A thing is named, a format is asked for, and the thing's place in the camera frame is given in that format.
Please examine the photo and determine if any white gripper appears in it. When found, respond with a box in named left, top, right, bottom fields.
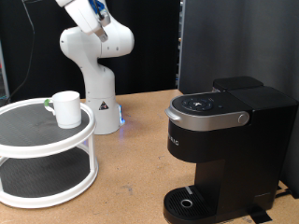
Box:
left=55, top=0, right=109, bottom=43

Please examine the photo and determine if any white mug with green mark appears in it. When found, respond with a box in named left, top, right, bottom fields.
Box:
left=43, top=90, right=82, bottom=130

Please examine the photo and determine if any black Keurig coffee machine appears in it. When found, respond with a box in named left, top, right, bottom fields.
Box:
left=163, top=76, right=299, bottom=224

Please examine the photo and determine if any white two-tier turntable shelf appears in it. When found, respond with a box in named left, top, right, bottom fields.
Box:
left=0, top=97, right=99, bottom=209

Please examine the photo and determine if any black tape strip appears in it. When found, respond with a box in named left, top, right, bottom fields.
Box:
left=247, top=204, right=274, bottom=224

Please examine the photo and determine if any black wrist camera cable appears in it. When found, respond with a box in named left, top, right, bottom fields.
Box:
left=90, top=0, right=112, bottom=28

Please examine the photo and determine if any blue cable clip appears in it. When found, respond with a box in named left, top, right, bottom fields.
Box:
left=88, top=0, right=106, bottom=14

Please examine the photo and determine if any thin black hanging cable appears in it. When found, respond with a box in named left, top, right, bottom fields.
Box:
left=0, top=0, right=36, bottom=106

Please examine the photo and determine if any grey metal rack post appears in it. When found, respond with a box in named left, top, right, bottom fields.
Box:
left=0, top=40, right=9, bottom=101

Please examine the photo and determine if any black power cable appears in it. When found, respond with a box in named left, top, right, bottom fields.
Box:
left=274, top=186, right=295, bottom=199

